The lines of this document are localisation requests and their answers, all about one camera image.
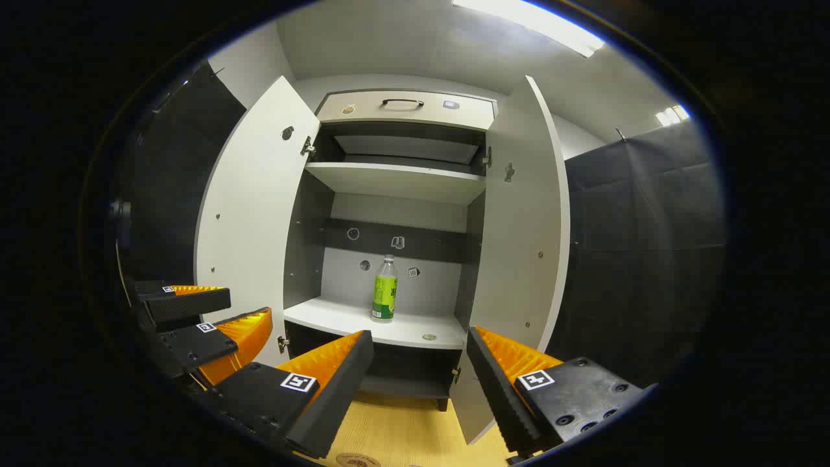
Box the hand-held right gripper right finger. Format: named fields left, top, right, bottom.
left=466, top=326, right=659, bottom=462

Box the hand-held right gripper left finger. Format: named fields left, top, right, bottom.
left=195, top=329, right=375, bottom=460

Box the clear bottle with green label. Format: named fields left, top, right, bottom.
left=371, top=255, right=399, bottom=322

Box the white cabinet shelf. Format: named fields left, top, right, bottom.
left=305, top=161, right=487, bottom=206
left=283, top=296, right=469, bottom=351

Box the white cabinet drawer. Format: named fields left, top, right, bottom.
left=316, top=91, right=499, bottom=132

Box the black backdrop cloth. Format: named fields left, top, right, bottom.
left=117, top=60, right=728, bottom=390

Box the small ceiling light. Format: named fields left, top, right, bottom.
left=654, top=104, right=691, bottom=128

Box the long ceiling light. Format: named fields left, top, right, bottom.
left=451, top=0, right=606, bottom=59

